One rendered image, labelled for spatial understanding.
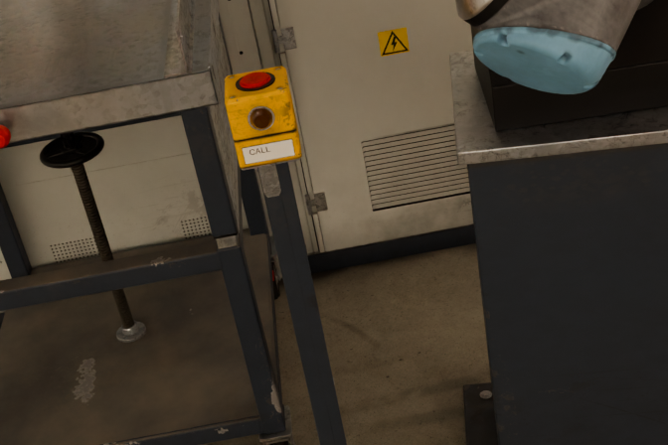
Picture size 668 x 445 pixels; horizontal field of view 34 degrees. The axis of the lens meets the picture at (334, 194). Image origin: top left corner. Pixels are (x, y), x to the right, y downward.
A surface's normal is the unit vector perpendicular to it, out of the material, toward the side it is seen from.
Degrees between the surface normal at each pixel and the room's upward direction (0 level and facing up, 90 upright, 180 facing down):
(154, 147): 90
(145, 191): 90
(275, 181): 90
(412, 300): 0
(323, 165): 90
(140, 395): 0
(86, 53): 0
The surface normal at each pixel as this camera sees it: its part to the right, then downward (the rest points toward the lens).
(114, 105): 0.09, 0.51
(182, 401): -0.16, -0.84
